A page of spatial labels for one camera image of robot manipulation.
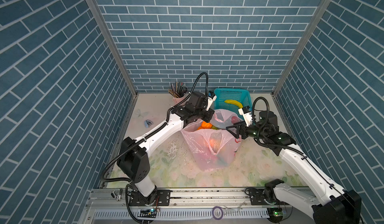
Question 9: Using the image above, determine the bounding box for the pink pencil cup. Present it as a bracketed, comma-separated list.
[173, 95, 188, 105]

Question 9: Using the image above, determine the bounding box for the orange fruit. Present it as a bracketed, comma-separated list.
[200, 121, 213, 129]

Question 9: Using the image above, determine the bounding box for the pink plastic bag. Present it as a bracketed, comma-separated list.
[181, 109, 242, 172]

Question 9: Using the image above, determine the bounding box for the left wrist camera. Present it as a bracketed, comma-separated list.
[206, 91, 217, 111]

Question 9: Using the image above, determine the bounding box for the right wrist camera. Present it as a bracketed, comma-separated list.
[238, 106, 253, 127]

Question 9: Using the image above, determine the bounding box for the teal plastic basket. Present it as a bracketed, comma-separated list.
[214, 88, 252, 114]

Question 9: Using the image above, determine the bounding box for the yellow banana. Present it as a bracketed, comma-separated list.
[225, 100, 243, 109]

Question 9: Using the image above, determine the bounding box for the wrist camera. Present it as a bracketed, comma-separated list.
[206, 91, 217, 111]
[238, 106, 253, 127]

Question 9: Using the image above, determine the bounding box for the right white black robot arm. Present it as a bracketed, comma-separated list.
[226, 107, 363, 224]

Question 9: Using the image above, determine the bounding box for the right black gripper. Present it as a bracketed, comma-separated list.
[226, 119, 268, 140]

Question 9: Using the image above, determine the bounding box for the aluminium mounting rail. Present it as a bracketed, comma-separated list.
[79, 187, 314, 224]

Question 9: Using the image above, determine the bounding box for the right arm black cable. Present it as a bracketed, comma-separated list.
[251, 96, 355, 201]

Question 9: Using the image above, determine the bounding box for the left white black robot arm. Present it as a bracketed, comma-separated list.
[117, 91, 217, 200]

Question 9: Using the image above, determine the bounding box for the small blue clip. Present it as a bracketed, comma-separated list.
[145, 119, 153, 128]

